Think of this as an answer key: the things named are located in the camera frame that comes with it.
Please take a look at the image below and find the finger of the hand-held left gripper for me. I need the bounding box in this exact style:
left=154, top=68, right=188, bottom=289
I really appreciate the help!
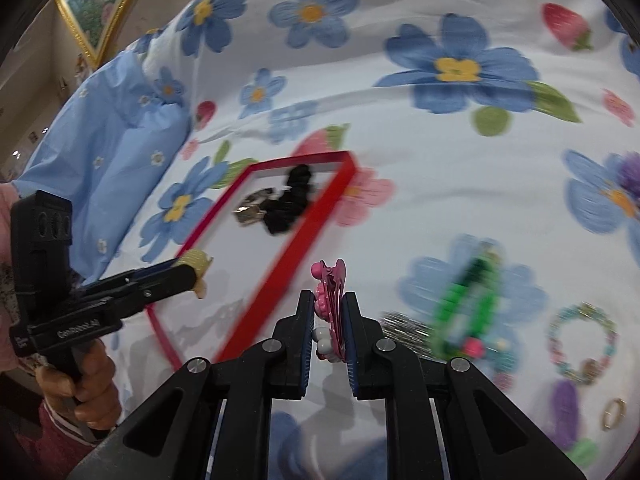
left=80, top=259, right=183, bottom=297
left=107, top=264, right=198, bottom=322

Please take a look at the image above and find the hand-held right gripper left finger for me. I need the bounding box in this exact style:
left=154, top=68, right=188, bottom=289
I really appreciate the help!
left=67, top=290, right=316, bottom=480

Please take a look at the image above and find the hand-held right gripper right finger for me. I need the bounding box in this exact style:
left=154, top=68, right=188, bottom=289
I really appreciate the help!
left=341, top=292, right=588, bottom=480

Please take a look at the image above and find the yellow hair claw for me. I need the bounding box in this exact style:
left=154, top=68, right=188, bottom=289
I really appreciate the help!
left=177, top=250, right=213, bottom=300

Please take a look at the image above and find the silver beaded hair tie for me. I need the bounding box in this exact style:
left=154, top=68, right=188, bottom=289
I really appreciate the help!
left=381, top=311, right=433, bottom=358

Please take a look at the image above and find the pink hair clip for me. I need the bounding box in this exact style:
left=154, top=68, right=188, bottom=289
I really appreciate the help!
left=310, top=259, right=348, bottom=363

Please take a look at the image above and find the green braided hair tie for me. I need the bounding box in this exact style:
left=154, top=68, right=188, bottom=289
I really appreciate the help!
left=430, top=252, right=501, bottom=361

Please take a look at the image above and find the red shallow box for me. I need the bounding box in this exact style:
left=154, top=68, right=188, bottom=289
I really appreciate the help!
left=146, top=150, right=358, bottom=368

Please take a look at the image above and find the colourful beaded hair tie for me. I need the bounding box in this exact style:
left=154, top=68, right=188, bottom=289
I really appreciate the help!
left=462, top=337, right=518, bottom=376

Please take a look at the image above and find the pastel beaded bracelet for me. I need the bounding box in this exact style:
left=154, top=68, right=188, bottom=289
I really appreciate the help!
left=547, top=302, right=618, bottom=385

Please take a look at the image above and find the person's left forearm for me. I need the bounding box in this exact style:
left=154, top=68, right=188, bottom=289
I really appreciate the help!
left=27, top=395, right=118, bottom=461

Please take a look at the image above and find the person's left hand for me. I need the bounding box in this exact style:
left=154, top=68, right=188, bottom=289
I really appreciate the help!
left=35, top=339, right=123, bottom=433

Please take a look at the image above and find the small-flowered patterned cloth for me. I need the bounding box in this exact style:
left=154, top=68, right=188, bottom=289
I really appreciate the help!
left=0, top=260, right=21, bottom=313

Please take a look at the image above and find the gold wristwatch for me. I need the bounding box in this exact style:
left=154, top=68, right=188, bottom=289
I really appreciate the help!
left=232, top=187, right=276, bottom=228

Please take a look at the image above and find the light blue flowered pillow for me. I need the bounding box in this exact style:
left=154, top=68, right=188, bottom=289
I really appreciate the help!
left=10, top=52, right=193, bottom=281

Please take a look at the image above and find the black scrunchie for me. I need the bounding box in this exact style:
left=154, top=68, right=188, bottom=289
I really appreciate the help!
left=263, top=164, right=317, bottom=236

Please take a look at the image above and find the white floral bedsheet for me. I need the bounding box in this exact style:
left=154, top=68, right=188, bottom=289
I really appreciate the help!
left=95, top=0, right=640, bottom=480

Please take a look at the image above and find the gold framed painting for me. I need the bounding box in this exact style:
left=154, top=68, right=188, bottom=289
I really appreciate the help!
left=54, top=0, right=161, bottom=66

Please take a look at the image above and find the gold ring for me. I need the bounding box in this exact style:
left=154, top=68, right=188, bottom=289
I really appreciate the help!
left=601, top=398, right=627, bottom=432

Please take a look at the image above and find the purple fluffy hair tie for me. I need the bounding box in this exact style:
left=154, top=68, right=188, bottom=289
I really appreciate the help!
left=612, top=152, right=640, bottom=196

